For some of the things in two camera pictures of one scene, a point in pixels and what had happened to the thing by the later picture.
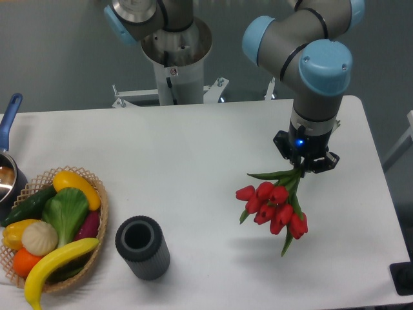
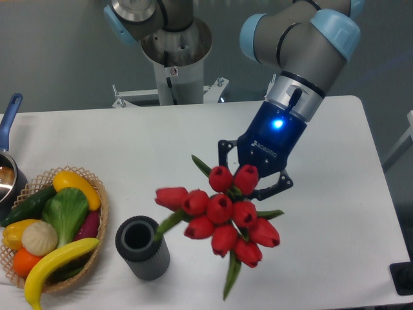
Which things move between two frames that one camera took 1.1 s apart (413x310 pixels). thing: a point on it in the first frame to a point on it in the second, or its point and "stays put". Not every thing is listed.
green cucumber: x=31 y=208 stays put
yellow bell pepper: x=13 y=232 stays put
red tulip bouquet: x=277 y=205 to x=227 y=214
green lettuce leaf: x=66 y=209 stays put
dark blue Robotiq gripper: x=297 y=145 to x=270 y=139
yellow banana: x=37 y=273 stays put
